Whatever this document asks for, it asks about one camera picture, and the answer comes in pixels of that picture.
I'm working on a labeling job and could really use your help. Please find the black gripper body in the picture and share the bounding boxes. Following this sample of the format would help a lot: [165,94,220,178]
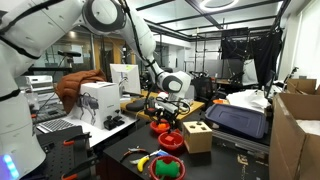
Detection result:
[159,105,184,127]

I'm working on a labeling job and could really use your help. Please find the orange handled pliers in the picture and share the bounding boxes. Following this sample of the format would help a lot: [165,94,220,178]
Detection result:
[120,146,151,163]

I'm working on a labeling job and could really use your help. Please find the wooden shape sorter toy box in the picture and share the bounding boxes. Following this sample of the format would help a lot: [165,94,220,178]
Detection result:
[182,120,214,155]

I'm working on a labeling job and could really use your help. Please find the green plush toy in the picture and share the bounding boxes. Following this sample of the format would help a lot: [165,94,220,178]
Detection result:
[154,159,181,178]

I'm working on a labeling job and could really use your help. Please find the yellow toy banana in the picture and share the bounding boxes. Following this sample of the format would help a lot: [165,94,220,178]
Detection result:
[137,155,151,173]

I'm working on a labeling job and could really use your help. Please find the white box robot dog print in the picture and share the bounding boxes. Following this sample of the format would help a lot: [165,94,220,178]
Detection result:
[77,81,122,130]

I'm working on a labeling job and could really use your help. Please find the large cardboard box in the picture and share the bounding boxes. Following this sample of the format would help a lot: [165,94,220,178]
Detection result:
[269,92,320,180]

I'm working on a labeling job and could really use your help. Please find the wooden desk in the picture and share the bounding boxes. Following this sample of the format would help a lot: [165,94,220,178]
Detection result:
[119,89,206,127]

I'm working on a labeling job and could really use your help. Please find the blue white toothpaste tube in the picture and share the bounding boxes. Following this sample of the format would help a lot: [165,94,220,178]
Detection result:
[149,149,171,158]

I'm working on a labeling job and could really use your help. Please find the black pouch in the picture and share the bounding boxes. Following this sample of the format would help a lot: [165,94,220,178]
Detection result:
[125,98,148,113]

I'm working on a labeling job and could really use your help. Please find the black mesh chair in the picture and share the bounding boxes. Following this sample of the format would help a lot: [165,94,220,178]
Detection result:
[191,70,218,101]

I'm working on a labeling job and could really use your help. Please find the black controller device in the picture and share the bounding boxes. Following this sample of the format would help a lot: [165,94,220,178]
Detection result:
[103,114,126,131]

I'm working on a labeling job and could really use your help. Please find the metal rack table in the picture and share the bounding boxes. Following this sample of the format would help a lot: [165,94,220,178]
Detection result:
[209,129,272,155]

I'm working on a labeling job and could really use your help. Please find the white paper pile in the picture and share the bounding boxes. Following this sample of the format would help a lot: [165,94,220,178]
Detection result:
[226,89,272,114]

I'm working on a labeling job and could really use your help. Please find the brown jacket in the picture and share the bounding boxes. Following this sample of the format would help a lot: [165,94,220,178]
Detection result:
[54,69,108,114]

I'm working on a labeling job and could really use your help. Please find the black curtain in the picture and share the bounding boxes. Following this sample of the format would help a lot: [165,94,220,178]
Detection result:
[220,29,284,88]

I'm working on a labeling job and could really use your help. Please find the silver keyboard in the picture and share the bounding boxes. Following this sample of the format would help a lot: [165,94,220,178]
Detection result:
[36,118,76,134]

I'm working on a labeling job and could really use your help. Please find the black pegboard cart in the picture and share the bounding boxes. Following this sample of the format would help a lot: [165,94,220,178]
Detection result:
[35,125,98,180]

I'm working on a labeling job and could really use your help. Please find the round ceiling light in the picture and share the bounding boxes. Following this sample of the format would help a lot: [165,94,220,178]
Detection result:
[199,0,240,12]

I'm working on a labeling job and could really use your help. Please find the white packing foam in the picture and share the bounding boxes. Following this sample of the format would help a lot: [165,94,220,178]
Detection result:
[295,119,320,137]

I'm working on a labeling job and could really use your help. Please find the white printer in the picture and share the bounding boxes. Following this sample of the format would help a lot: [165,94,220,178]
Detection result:
[24,74,55,95]

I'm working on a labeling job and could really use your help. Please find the orange handled black clamp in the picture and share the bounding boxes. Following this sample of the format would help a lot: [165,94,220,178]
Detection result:
[62,132,92,147]
[60,156,98,180]

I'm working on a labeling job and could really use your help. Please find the black camera on stand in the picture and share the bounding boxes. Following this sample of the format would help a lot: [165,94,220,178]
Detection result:
[57,49,83,69]

